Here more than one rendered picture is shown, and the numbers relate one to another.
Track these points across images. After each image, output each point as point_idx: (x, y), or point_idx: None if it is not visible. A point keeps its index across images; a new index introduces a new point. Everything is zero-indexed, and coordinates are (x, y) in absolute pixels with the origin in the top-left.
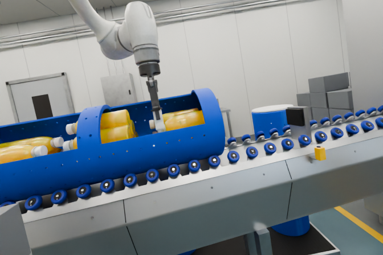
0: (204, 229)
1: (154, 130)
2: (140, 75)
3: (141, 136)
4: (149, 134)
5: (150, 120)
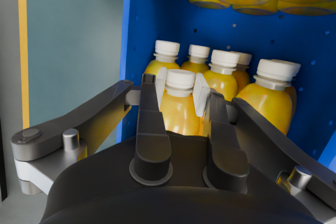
0: None
1: (320, 74)
2: (133, 190)
3: (122, 22)
4: (320, 54)
5: (283, 68)
